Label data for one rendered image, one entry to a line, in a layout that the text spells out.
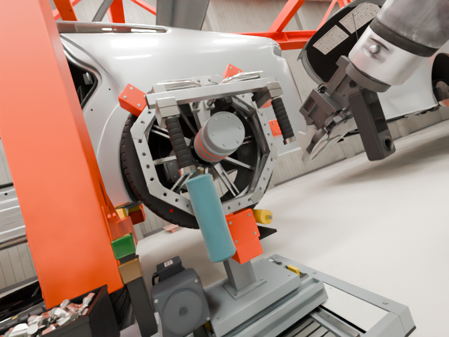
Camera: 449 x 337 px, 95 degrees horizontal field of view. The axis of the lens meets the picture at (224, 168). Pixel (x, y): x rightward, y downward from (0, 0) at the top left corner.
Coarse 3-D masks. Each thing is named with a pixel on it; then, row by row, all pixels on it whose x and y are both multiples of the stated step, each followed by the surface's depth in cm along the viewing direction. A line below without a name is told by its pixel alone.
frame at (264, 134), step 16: (176, 80) 77; (208, 80) 84; (240, 96) 86; (144, 112) 71; (256, 112) 88; (144, 128) 71; (256, 128) 91; (144, 144) 70; (272, 144) 88; (144, 160) 69; (272, 160) 87; (144, 176) 68; (256, 176) 87; (160, 192) 69; (256, 192) 81; (224, 208) 76; (240, 208) 78
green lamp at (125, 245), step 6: (126, 234) 44; (132, 234) 45; (114, 240) 41; (120, 240) 41; (126, 240) 42; (132, 240) 42; (114, 246) 41; (120, 246) 41; (126, 246) 42; (132, 246) 42; (114, 252) 41; (120, 252) 41; (126, 252) 41; (132, 252) 42; (120, 258) 41
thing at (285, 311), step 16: (304, 288) 89; (320, 288) 86; (272, 304) 83; (288, 304) 80; (304, 304) 82; (256, 320) 80; (272, 320) 77; (288, 320) 79; (208, 336) 79; (224, 336) 75; (240, 336) 72; (256, 336) 74; (272, 336) 76
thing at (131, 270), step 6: (138, 258) 43; (120, 264) 41; (126, 264) 41; (132, 264) 41; (138, 264) 42; (120, 270) 41; (126, 270) 41; (132, 270) 41; (138, 270) 42; (120, 276) 41; (126, 276) 41; (132, 276) 41; (138, 276) 41; (126, 282) 41
